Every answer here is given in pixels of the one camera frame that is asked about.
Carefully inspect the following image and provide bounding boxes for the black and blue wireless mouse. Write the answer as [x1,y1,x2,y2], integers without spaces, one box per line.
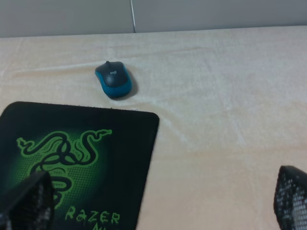
[94,61,138,100]

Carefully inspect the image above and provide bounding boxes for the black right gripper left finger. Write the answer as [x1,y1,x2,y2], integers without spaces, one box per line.
[0,171,55,230]

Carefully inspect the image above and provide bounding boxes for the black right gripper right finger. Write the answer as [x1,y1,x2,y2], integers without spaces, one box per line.
[273,165,307,230]

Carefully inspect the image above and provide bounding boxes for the beige tablecloth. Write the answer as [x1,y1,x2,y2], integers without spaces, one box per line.
[0,26,307,230]

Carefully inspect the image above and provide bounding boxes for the black green Razer mouse pad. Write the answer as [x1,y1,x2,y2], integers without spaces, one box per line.
[0,102,159,230]

